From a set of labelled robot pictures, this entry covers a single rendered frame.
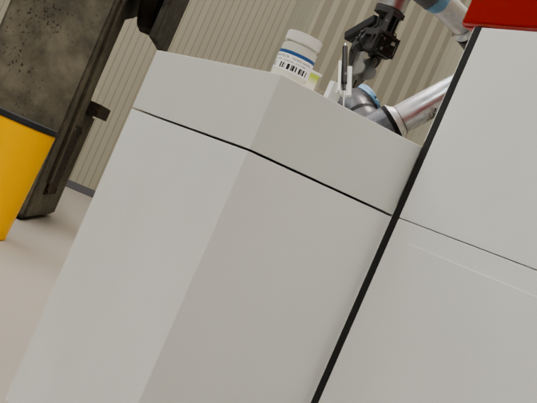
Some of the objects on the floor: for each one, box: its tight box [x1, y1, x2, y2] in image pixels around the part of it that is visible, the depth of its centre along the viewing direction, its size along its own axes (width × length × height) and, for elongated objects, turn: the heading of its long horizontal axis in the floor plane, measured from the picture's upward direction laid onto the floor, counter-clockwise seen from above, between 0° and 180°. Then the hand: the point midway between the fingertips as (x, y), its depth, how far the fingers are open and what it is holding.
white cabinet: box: [6, 109, 391, 403], centre depth 230 cm, size 64×96×82 cm, turn 30°
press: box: [0, 0, 189, 217], centre depth 682 cm, size 137×122×268 cm
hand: (352, 82), depth 254 cm, fingers closed
